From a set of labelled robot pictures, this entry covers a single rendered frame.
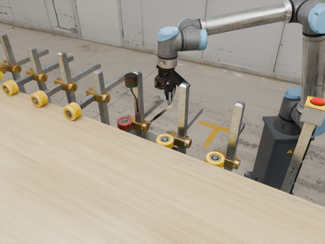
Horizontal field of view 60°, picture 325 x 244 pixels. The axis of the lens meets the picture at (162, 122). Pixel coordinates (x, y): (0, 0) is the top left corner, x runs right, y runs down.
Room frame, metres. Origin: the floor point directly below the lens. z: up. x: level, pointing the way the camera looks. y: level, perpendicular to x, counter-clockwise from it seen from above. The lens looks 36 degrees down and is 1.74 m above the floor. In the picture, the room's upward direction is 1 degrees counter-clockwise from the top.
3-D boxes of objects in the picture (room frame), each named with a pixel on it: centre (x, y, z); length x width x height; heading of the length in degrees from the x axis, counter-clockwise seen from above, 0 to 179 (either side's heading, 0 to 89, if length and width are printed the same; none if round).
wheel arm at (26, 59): (1.87, 0.94, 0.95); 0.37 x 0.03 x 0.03; 149
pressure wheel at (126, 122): (1.18, 0.19, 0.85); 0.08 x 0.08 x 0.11
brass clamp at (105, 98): (1.36, 0.35, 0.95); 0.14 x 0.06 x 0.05; 59
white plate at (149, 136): (1.22, 0.08, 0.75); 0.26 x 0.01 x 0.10; 59
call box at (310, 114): (0.83, -0.53, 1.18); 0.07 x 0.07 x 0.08; 59
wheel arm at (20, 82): (1.68, 0.76, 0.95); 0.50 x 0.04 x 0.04; 149
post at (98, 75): (1.35, 0.33, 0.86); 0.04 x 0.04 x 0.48; 59
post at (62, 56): (1.48, 0.55, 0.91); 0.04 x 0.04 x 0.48; 59
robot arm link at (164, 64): (1.22, -0.02, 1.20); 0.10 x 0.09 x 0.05; 149
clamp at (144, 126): (1.23, 0.14, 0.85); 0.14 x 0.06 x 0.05; 59
